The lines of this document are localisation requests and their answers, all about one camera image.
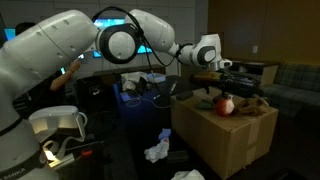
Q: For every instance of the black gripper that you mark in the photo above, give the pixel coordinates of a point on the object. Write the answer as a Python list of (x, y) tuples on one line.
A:
[(238, 83)]

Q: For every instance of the brown plush toy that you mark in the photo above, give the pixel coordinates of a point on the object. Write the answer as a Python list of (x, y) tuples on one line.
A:
[(253, 105)]

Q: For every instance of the blue sponge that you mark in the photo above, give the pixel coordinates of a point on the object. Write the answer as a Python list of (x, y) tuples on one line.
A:
[(164, 133)]

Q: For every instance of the thick black foam block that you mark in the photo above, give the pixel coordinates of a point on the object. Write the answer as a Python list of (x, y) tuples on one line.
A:
[(176, 156)]

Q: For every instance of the large white towel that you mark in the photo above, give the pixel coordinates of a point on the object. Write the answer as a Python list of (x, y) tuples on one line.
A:
[(188, 175)]

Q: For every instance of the white cloth red mark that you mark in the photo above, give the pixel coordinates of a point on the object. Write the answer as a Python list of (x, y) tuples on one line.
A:
[(156, 150)]

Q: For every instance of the person's bare forearm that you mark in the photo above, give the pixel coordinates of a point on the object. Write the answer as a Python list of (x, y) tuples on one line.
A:
[(61, 80)]

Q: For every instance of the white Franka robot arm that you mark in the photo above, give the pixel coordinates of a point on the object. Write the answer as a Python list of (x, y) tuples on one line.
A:
[(50, 50)]

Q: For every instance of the large cardboard box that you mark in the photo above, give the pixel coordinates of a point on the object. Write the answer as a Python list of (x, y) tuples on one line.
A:
[(213, 146)]

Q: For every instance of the person's hand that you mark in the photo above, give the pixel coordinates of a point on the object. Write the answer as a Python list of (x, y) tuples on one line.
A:
[(75, 65)]

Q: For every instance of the wooden shelf cabinet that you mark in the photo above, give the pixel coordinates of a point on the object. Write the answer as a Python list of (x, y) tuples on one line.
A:
[(268, 73)]

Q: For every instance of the plaid green sofa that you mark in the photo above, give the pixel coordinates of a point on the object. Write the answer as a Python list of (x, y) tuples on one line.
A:
[(293, 91)]

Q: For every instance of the white plastic bin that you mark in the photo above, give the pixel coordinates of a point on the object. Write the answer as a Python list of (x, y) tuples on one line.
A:
[(156, 78)]

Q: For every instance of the open dark laptop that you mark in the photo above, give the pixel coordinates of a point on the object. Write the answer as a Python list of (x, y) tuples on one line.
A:
[(141, 87)]

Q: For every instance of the white cloth pile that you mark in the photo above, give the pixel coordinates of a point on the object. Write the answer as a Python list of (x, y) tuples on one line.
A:
[(131, 78)]

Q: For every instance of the black office chair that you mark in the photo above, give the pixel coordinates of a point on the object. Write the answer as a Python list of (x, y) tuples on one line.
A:
[(86, 100)]

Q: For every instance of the black tool orange tip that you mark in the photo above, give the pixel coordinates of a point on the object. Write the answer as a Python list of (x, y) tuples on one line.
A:
[(87, 153)]

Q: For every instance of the small lit screen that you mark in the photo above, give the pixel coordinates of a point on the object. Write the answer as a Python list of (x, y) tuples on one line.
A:
[(62, 70)]

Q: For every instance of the person in dark clothes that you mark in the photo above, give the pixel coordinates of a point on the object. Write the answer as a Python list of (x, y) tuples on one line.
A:
[(40, 90)]

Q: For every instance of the tan wrist mount plate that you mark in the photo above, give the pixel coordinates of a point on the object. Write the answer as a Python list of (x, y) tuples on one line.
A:
[(206, 77)]

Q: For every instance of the white wall outlet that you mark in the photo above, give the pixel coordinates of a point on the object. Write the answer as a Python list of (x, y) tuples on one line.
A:
[(255, 49)]

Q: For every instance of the large wall monitor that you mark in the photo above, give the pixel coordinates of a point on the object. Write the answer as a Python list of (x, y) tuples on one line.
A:
[(110, 22)]

